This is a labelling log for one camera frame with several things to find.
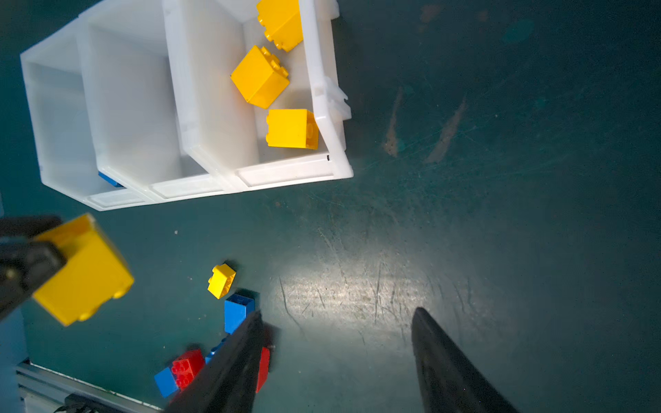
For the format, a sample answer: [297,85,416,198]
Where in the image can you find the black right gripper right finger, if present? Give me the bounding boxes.
[411,307,516,412]

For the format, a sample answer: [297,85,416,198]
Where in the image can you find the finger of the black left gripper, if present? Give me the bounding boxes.
[1,215,66,319]

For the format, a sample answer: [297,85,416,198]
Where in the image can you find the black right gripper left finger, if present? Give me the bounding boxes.
[165,311,265,413]

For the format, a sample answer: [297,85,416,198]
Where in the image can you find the yellow lego top brick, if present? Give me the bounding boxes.
[231,46,290,109]

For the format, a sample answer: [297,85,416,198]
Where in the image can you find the blue lego underside brick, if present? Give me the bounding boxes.
[204,336,228,364]

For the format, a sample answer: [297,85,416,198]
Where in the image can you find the red lego right brick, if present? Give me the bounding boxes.
[256,347,271,394]

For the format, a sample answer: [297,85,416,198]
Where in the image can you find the red lego long lower brick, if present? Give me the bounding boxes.
[170,349,206,391]

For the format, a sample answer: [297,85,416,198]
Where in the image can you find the blue lego bottom brick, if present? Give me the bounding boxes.
[154,367,179,399]

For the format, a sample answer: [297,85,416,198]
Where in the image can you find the white middle bin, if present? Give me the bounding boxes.
[77,1,225,208]

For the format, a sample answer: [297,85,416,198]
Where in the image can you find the white left bin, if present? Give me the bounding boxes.
[20,19,149,211]

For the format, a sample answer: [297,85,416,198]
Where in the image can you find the yellow lego long brick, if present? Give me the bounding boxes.
[266,109,319,150]

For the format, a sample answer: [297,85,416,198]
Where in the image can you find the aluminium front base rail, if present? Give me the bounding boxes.
[15,362,162,412]

